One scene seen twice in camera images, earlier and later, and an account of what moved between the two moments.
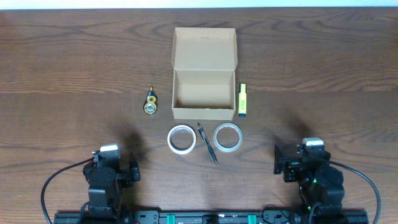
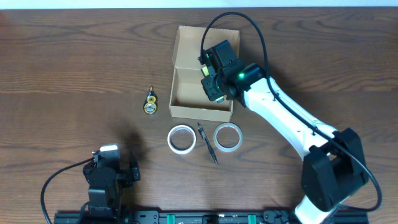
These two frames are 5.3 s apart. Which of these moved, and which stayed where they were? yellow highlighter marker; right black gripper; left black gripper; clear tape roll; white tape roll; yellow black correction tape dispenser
Moved: yellow highlighter marker; right black gripper
Stayed: left black gripper; white tape roll; yellow black correction tape dispenser; clear tape roll
